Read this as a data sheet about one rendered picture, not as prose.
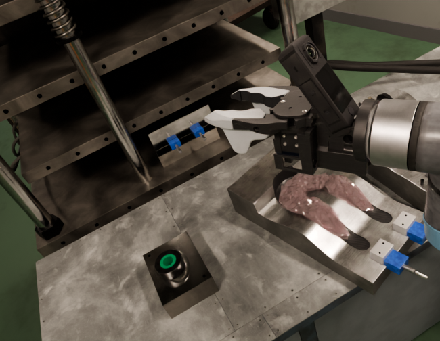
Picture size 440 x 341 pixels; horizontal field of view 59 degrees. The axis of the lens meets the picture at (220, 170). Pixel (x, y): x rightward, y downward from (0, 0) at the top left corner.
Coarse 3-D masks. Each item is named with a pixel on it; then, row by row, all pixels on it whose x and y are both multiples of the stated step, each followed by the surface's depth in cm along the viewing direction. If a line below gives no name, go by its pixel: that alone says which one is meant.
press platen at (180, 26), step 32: (128, 0) 178; (160, 0) 163; (192, 0) 151; (224, 0) 140; (256, 0) 142; (96, 32) 154; (128, 32) 142; (160, 32) 133; (192, 32) 138; (0, 64) 157; (32, 64) 146; (64, 64) 136; (96, 64) 129; (0, 96) 129; (32, 96) 126
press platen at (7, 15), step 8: (0, 0) 120; (8, 0) 116; (16, 0) 114; (24, 0) 114; (32, 0) 115; (0, 8) 113; (8, 8) 114; (16, 8) 114; (24, 8) 115; (32, 8) 116; (0, 16) 114; (8, 16) 115; (16, 16) 116; (0, 24) 115
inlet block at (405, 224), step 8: (400, 216) 100; (408, 216) 100; (400, 224) 99; (408, 224) 98; (416, 224) 99; (400, 232) 100; (408, 232) 98; (416, 232) 97; (416, 240) 97; (424, 240) 97
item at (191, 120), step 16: (176, 112) 156; (192, 112) 153; (208, 112) 156; (144, 128) 154; (160, 128) 151; (176, 128) 154; (192, 128) 157; (208, 128) 160; (160, 144) 154; (192, 144) 161; (160, 160) 158; (176, 160) 162
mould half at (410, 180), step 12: (372, 96) 145; (396, 96) 129; (408, 96) 128; (372, 168) 121; (384, 168) 115; (396, 168) 112; (384, 180) 118; (396, 180) 113; (408, 180) 107; (396, 192) 116; (408, 192) 110; (420, 192) 105; (420, 204) 108
